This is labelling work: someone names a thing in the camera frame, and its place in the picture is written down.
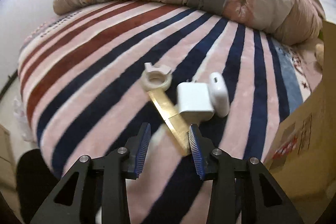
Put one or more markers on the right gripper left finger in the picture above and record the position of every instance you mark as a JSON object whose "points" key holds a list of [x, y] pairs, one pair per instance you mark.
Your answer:
{"points": [[97, 184]]}

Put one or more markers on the white earbuds case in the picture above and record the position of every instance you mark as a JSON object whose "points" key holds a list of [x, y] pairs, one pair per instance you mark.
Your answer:
{"points": [[218, 93]]}

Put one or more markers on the brown cardboard box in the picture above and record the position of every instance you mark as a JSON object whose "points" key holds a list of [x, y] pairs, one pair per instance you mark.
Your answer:
{"points": [[301, 159]]}

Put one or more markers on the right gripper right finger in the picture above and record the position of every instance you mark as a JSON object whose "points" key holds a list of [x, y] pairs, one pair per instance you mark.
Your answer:
{"points": [[242, 189]]}

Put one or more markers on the tan plush toy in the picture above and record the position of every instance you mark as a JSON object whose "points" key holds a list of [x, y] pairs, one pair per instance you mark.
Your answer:
{"points": [[319, 53]]}

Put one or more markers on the tape roll with dispenser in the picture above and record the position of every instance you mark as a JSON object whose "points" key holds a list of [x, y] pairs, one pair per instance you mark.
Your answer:
{"points": [[156, 77]]}

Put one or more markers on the white power adapter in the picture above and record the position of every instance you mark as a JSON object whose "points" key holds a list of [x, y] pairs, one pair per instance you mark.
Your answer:
{"points": [[193, 102]]}

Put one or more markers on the gold rectangular box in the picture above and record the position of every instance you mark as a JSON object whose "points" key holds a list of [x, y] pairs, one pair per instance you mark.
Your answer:
{"points": [[174, 121]]}

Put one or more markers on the striped plush blanket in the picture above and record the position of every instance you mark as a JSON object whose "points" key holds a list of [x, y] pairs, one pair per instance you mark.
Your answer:
{"points": [[80, 81]]}

